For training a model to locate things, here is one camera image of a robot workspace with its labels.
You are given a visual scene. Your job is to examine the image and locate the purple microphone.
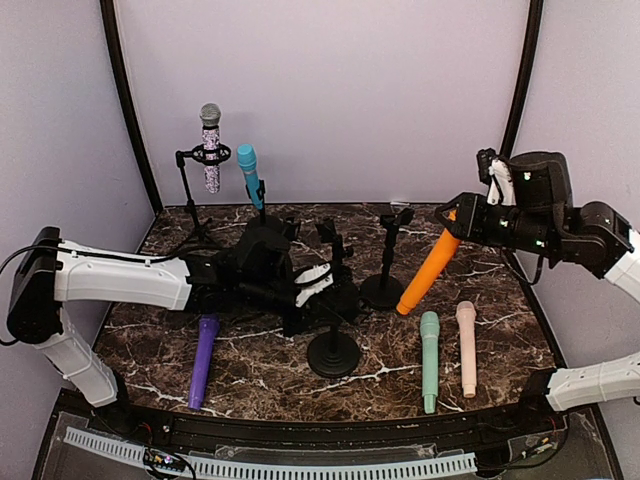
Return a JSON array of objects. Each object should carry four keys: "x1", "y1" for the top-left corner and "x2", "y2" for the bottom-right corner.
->
[{"x1": 188, "y1": 314, "x2": 220, "y2": 411}]

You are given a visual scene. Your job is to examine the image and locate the left black corner post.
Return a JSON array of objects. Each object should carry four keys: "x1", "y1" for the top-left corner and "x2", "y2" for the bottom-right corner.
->
[{"x1": 99, "y1": 0, "x2": 164, "y2": 214}]

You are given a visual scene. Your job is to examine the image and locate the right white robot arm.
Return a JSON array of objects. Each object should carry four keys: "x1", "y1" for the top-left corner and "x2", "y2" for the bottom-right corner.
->
[{"x1": 435, "y1": 149, "x2": 639, "y2": 434}]

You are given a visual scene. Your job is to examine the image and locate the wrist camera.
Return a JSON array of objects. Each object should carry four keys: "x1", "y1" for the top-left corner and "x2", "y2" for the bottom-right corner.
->
[
  {"x1": 294, "y1": 262, "x2": 353, "y2": 308},
  {"x1": 476, "y1": 148, "x2": 516, "y2": 206}
]

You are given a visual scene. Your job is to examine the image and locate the black front rail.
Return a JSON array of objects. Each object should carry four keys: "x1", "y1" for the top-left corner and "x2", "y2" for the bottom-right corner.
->
[{"x1": 122, "y1": 405, "x2": 569, "y2": 456}]

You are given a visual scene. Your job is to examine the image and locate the mint green microphone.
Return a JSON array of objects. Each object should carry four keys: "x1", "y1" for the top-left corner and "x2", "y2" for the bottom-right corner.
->
[{"x1": 420, "y1": 311, "x2": 440, "y2": 415}]

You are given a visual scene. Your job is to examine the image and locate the orange microphone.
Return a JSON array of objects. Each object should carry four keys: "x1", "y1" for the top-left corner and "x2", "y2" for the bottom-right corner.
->
[{"x1": 396, "y1": 229, "x2": 461, "y2": 315}]

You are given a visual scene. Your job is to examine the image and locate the right black corner post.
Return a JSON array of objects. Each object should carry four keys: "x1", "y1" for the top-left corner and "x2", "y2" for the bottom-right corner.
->
[{"x1": 499, "y1": 0, "x2": 544, "y2": 160}]

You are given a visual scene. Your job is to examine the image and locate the pale pink microphone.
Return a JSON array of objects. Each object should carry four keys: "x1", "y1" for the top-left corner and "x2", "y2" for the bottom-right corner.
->
[{"x1": 456, "y1": 301, "x2": 477, "y2": 399}]

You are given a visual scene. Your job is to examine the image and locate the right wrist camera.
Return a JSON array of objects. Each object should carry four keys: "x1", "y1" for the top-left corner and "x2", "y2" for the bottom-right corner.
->
[{"x1": 476, "y1": 148, "x2": 516, "y2": 206}]

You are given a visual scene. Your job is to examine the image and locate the white slotted cable duct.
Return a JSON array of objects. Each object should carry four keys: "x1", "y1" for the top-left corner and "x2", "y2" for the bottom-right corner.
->
[{"x1": 63, "y1": 427, "x2": 477, "y2": 479}]

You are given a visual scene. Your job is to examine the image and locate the black corner post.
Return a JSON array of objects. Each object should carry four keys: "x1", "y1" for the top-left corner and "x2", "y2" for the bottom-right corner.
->
[
  {"x1": 99, "y1": 0, "x2": 164, "y2": 214},
  {"x1": 499, "y1": 0, "x2": 544, "y2": 160}
]

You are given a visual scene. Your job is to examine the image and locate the black round-base stand, teal mic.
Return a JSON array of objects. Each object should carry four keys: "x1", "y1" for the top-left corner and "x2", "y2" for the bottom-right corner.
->
[{"x1": 244, "y1": 179, "x2": 283, "y2": 234}]

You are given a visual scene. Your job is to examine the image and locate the black tripod shock-mount stand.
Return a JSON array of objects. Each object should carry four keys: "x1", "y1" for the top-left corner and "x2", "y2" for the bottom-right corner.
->
[{"x1": 175, "y1": 144, "x2": 231, "y2": 249}]

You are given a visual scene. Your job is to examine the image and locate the teal blue microphone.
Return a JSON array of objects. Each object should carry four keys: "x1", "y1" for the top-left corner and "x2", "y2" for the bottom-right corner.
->
[{"x1": 236, "y1": 144, "x2": 264, "y2": 210}]

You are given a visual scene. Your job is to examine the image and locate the black round-base stand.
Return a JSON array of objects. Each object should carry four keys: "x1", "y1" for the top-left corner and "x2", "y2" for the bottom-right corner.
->
[
  {"x1": 315, "y1": 217, "x2": 354, "y2": 281},
  {"x1": 306, "y1": 327, "x2": 361, "y2": 379},
  {"x1": 281, "y1": 216, "x2": 301, "y2": 242},
  {"x1": 244, "y1": 179, "x2": 283, "y2": 234},
  {"x1": 359, "y1": 207, "x2": 414, "y2": 311}
]

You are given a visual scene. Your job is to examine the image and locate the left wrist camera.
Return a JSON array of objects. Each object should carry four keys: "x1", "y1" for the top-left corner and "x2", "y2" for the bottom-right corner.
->
[{"x1": 294, "y1": 262, "x2": 353, "y2": 308}]

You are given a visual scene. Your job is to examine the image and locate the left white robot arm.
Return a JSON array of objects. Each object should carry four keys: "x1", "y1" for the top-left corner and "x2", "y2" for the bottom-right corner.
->
[{"x1": 6, "y1": 227, "x2": 361, "y2": 436}]

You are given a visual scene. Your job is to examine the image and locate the silver glitter microphone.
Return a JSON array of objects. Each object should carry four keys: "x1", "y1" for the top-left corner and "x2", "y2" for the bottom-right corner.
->
[{"x1": 200, "y1": 103, "x2": 221, "y2": 194}]

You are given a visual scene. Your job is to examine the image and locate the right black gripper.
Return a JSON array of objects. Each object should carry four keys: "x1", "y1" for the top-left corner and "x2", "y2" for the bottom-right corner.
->
[{"x1": 437, "y1": 189, "x2": 560, "y2": 256}]

